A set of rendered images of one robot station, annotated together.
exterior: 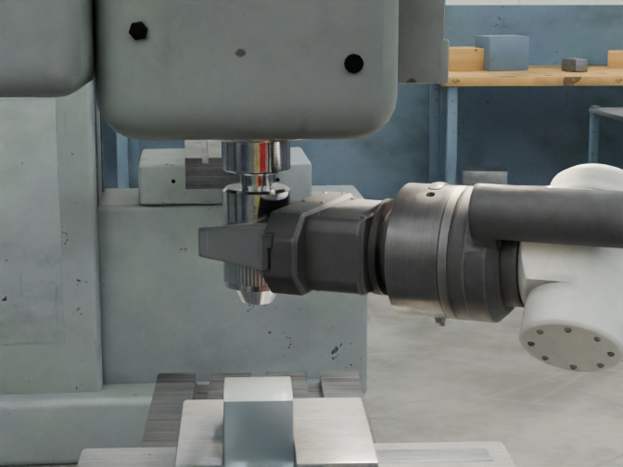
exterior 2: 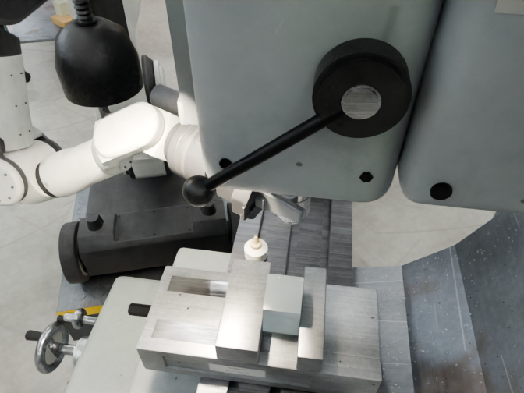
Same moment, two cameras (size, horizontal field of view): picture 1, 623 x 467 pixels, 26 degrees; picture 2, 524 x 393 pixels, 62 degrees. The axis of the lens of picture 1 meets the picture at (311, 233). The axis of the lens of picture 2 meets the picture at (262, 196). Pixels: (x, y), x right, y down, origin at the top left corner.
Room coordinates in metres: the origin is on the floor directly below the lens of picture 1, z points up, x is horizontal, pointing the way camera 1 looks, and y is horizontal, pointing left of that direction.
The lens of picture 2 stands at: (1.33, 0.07, 1.62)
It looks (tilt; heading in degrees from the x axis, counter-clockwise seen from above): 44 degrees down; 191
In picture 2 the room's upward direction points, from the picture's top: straight up
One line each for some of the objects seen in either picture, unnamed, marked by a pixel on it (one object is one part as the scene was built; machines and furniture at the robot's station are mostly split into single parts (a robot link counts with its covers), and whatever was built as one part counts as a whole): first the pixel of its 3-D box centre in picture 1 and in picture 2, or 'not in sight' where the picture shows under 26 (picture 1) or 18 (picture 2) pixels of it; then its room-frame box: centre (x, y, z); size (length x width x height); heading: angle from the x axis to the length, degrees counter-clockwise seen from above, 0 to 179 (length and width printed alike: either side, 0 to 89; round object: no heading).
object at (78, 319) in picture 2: not in sight; (93, 320); (0.81, -0.50, 0.54); 0.22 x 0.06 x 0.06; 92
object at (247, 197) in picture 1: (256, 194); not in sight; (0.92, 0.04, 1.26); 0.05 x 0.05 x 0.01
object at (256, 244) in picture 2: not in sight; (256, 256); (0.87, -0.02, 1.01); 0.04 x 0.04 x 0.11
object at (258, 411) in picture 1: (258, 425); (283, 304); (0.99, 0.04, 1.07); 0.06 x 0.05 x 0.06; 3
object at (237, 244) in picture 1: (238, 246); not in sight; (0.89, 0.05, 1.23); 0.06 x 0.02 x 0.03; 67
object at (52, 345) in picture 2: not in sight; (66, 348); (0.94, -0.46, 0.66); 0.16 x 0.12 x 0.12; 92
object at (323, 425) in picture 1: (330, 451); (245, 307); (0.99, -0.02, 1.05); 0.15 x 0.06 x 0.04; 3
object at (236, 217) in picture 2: not in sight; (237, 230); (0.38, -0.19, 0.50); 0.20 x 0.05 x 0.20; 21
